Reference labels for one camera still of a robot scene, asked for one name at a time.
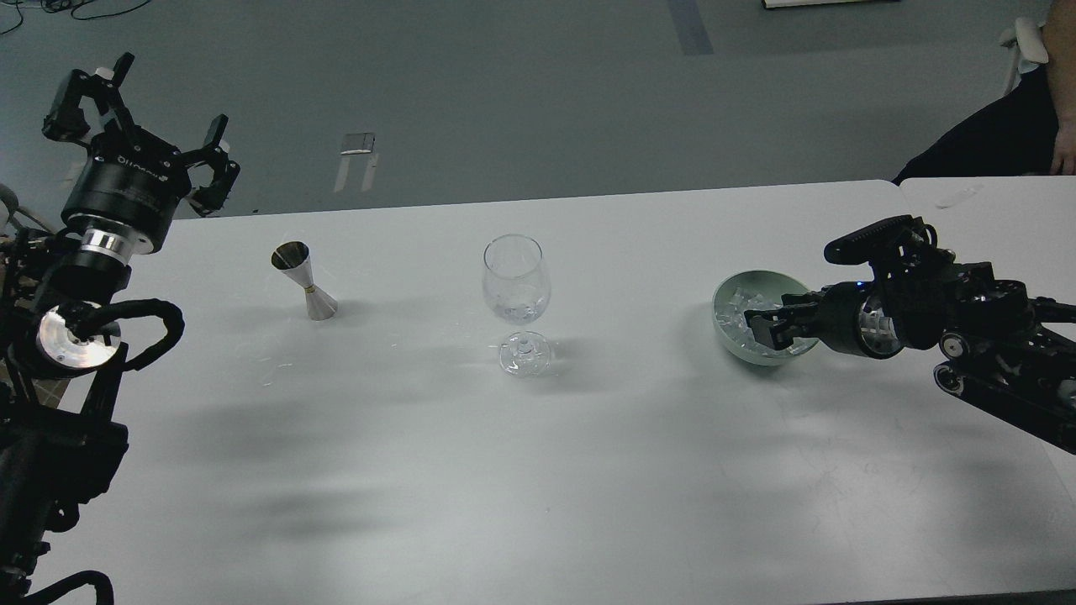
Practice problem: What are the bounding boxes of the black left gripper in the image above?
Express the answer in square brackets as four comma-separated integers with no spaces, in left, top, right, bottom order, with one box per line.
[42,51,241,254]

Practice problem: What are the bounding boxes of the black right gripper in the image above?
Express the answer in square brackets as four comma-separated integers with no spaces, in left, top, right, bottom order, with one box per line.
[744,284,905,360]

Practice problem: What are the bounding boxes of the clear ice cubes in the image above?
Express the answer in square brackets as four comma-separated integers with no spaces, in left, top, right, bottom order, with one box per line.
[714,287,781,356]

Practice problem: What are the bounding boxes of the steel double jigger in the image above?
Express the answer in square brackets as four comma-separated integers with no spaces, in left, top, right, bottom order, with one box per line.
[272,241,338,321]

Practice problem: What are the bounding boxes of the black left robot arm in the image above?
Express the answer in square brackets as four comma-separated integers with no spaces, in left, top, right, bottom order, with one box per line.
[3,53,240,604]

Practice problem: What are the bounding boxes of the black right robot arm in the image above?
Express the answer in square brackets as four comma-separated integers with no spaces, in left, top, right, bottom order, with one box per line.
[745,215,1075,453]

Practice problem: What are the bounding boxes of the clear wine glass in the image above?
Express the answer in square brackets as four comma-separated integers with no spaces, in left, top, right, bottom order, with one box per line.
[482,234,553,376]

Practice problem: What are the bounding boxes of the person's hand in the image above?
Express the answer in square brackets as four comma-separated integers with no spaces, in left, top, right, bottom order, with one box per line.
[1048,118,1075,175]

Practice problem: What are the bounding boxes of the green bowl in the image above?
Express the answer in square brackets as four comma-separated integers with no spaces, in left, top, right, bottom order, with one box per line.
[712,271,820,366]

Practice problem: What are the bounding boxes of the seated person dark trousers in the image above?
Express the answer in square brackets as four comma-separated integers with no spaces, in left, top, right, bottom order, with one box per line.
[892,66,1059,185]

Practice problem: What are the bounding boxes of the black floor cables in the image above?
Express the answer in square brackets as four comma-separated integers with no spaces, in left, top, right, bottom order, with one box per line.
[0,0,152,36]

